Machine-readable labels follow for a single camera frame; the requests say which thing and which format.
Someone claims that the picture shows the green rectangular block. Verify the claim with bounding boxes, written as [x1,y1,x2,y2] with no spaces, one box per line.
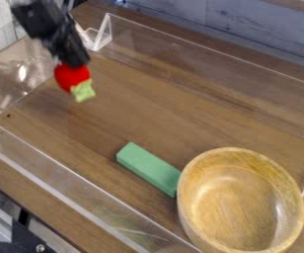
[116,142,180,198]

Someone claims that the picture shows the red knitted strawberry toy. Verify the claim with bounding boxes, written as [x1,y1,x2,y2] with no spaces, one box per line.
[53,62,95,103]

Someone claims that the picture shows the clear acrylic front wall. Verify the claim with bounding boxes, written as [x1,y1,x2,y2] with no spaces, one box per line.
[0,127,200,253]

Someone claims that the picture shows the wooden bowl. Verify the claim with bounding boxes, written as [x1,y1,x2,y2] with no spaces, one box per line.
[176,147,304,253]

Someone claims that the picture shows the black device with screw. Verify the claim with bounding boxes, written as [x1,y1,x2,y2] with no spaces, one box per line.
[0,220,56,253]

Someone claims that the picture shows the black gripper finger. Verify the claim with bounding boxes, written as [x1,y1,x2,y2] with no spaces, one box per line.
[49,26,89,68]

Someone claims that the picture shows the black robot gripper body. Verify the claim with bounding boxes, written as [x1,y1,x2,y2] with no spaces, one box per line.
[10,0,72,49]

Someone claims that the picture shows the clear acrylic wall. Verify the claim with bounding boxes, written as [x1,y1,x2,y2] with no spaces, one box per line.
[0,127,200,253]
[100,14,304,136]

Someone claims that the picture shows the clear acrylic back wall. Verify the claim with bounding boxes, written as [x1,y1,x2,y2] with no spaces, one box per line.
[100,14,304,136]

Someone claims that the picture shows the clear acrylic corner bracket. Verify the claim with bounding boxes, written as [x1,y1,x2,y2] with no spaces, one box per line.
[75,14,112,51]

